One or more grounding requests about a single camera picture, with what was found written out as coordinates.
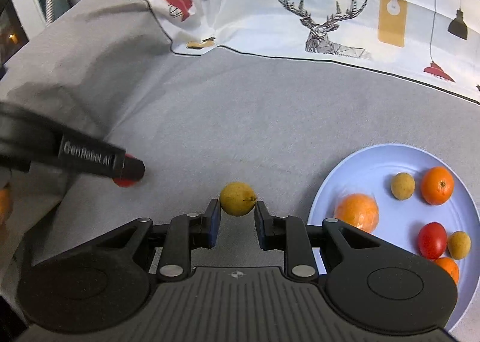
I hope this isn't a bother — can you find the red cherry tomato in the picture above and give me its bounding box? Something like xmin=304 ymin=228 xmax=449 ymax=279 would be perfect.
xmin=416 ymin=222 xmax=448 ymax=260
xmin=113 ymin=154 xmax=144 ymax=188

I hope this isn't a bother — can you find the orange mandarin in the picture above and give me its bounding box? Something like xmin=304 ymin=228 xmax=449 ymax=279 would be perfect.
xmin=421 ymin=166 xmax=455 ymax=206
xmin=433 ymin=257 xmax=460 ymax=284

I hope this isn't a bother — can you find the orange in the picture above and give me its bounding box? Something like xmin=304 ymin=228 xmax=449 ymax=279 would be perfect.
xmin=334 ymin=193 xmax=379 ymax=233
xmin=0 ymin=184 xmax=13 ymax=225

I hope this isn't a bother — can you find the yellow-green longan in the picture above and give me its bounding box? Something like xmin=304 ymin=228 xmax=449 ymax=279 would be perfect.
xmin=220 ymin=182 xmax=257 ymax=217
xmin=391 ymin=172 xmax=416 ymax=201
xmin=448 ymin=231 xmax=471 ymax=260

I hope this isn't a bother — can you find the orange back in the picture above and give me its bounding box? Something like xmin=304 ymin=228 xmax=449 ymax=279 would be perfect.
xmin=0 ymin=184 xmax=13 ymax=225

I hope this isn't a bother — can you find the grey sofa cover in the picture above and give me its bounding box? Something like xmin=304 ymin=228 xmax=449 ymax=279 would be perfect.
xmin=0 ymin=0 xmax=480 ymax=342

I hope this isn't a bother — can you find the printed deer pattern cushion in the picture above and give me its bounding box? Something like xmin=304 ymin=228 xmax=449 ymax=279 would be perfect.
xmin=137 ymin=0 xmax=479 ymax=102

